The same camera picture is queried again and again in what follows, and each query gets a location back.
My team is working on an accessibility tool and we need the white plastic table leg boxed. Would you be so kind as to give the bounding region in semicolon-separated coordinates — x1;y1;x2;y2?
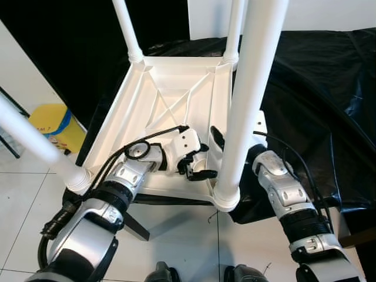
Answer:
223;0;247;66
112;0;145;64
0;94;92;194
211;0;290;212

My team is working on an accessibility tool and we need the white plastic table top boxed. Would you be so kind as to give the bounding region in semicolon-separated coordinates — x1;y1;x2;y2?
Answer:
82;53;241;209

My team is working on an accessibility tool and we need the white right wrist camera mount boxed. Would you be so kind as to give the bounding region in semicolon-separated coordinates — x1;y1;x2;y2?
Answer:
253;110;268;147

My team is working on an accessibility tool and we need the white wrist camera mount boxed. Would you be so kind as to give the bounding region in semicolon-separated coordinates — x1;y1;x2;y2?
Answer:
167;128;203;174
253;110;268;147

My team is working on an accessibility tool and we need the dark grey robot left foot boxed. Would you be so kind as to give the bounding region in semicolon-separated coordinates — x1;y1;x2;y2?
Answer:
144;261;180;282

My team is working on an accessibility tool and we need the dark grey robot right foot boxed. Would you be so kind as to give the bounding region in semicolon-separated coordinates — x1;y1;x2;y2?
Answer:
223;264;268;282

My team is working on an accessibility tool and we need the thin black stand leg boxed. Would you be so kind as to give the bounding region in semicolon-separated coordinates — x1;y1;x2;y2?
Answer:
0;88;27;159

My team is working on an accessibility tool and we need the dark grey robot foot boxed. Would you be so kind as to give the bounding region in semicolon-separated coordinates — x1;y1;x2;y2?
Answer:
144;261;180;282
223;264;268;282

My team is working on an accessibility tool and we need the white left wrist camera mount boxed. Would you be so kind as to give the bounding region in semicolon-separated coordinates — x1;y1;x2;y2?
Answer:
167;128;203;174

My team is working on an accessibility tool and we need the black plastic table cover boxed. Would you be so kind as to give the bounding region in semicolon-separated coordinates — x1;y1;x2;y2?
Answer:
76;28;376;224

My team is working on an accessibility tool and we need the brown wooden table leg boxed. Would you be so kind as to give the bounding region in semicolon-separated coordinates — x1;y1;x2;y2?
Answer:
341;226;376;247
123;211;150;241

